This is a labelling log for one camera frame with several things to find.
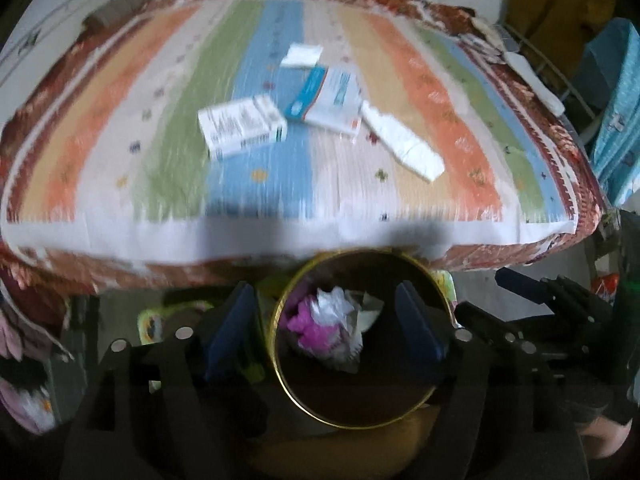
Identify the cartoon printed slipper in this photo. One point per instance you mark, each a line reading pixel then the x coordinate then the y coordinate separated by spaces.
pixel 445 285
pixel 155 322

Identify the yellow garment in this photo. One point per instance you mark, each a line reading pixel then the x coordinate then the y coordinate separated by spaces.
pixel 560 5

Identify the pink plastic wrapper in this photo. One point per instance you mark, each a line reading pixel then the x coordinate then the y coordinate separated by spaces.
pixel 310 330

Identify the striped colourful mat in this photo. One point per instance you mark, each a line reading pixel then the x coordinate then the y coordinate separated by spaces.
pixel 280 185

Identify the person's right hand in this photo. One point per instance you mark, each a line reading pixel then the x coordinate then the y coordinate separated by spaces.
pixel 605 437

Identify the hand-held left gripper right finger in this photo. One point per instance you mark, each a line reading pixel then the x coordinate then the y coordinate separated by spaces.
pixel 417 325

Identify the clear plastic bag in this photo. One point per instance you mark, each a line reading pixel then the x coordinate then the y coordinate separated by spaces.
pixel 371 310

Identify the dark bin with gold rim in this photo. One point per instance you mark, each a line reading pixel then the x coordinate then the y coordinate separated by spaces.
pixel 360 400

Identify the grey wrapper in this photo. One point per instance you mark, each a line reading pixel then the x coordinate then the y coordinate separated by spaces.
pixel 330 305

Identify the small white packet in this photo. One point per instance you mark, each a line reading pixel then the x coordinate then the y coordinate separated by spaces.
pixel 301 55

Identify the blue and white packet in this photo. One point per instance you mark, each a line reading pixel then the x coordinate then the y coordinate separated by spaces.
pixel 327 97

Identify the white rolled cloth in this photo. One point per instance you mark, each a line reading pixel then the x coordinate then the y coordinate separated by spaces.
pixel 535 82

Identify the white tissue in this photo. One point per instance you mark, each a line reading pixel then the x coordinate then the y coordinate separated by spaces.
pixel 405 140

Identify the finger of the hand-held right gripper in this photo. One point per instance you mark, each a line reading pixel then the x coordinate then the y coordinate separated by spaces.
pixel 490 320
pixel 520 282

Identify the light blue printed cloth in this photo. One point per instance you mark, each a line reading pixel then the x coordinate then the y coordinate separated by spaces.
pixel 615 110

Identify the metal rail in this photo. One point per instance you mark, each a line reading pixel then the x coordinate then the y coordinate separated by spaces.
pixel 565 77

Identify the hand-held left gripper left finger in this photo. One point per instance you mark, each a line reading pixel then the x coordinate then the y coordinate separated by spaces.
pixel 235 330

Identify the small printed papers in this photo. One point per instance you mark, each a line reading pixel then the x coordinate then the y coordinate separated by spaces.
pixel 477 47

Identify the white cardboard box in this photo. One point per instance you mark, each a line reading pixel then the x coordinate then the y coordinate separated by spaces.
pixel 240 127

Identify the cream cloth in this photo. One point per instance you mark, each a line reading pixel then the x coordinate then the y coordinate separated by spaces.
pixel 487 29

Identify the white headboard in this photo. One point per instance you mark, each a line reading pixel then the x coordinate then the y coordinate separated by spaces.
pixel 50 20

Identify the red printed packet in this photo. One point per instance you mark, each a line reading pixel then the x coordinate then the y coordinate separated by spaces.
pixel 602 287

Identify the pink and white cloth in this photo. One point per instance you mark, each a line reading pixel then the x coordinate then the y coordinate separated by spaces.
pixel 25 402

